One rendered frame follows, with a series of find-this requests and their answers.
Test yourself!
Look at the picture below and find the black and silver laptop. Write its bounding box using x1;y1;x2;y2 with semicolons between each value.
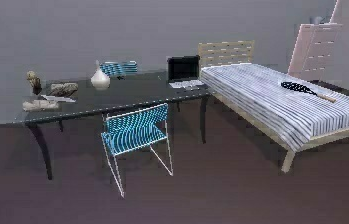
166;55;205;90

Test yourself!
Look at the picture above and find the black table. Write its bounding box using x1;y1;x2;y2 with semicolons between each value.
21;69;212;181

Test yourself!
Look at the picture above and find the white vase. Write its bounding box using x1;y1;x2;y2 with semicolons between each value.
90;60;111;91

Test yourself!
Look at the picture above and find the wooden bed with striped cover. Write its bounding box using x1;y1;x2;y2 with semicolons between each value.
197;40;349;174

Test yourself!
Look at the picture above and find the silver knife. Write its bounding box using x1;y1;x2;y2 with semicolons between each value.
40;94;77;104

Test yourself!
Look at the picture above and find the small tan bust statue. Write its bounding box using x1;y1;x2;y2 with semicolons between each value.
26;70;43;96

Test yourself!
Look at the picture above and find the pale pink chest of drawers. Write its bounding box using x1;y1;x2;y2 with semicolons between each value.
287;22;344;83

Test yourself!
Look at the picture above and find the grey object on chest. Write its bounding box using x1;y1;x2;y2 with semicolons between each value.
309;15;326;25

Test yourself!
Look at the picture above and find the blue striped wire chair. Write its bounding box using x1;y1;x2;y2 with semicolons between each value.
100;102;175;199
99;60;139;80

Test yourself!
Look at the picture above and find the black racket with wooden handle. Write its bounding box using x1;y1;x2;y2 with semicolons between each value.
280;80;338;104

